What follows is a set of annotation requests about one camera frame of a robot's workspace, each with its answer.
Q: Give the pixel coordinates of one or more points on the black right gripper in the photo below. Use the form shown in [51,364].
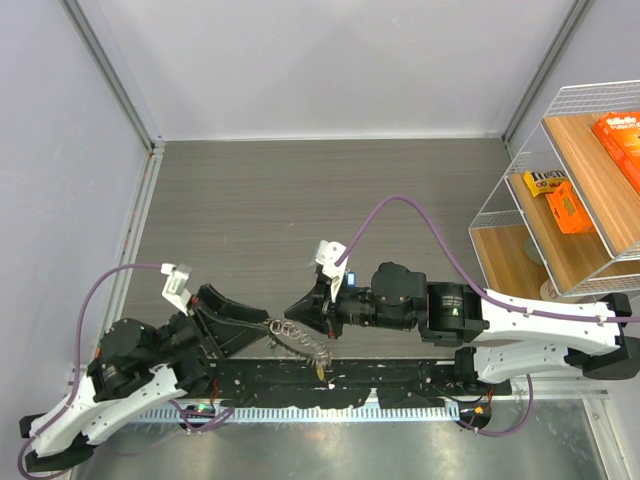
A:
[320,309]

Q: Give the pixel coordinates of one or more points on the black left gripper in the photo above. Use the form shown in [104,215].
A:
[229,337]

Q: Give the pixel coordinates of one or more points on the round steel keyring disc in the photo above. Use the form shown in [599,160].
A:
[297,343]

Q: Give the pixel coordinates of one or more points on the blue key tag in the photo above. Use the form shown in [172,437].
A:
[351,279]

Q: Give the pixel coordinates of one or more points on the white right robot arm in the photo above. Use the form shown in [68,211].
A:
[495,337]

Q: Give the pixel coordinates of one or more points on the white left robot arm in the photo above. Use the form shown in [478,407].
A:
[136,367]

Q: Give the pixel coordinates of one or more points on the yellow M&M's bag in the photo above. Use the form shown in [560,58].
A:
[544,182]

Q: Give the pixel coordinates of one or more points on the orange Reese's box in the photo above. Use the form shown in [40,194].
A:
[568,211]

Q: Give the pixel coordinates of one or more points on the orange Gillette box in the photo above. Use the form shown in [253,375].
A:
[618,133]

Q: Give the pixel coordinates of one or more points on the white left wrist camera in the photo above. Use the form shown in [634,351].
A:
[176,287]

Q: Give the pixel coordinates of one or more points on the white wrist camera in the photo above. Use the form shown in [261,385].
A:
[326,256]
[176,287]

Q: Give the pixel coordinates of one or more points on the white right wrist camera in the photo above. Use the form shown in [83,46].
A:
[326,256]

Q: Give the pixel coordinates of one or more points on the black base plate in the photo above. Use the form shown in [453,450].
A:
[398,383]

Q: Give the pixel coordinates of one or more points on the white slotted cable duct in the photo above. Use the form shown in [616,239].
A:
[369,412]

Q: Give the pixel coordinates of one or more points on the white wire shelf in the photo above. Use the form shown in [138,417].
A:
[519,246]

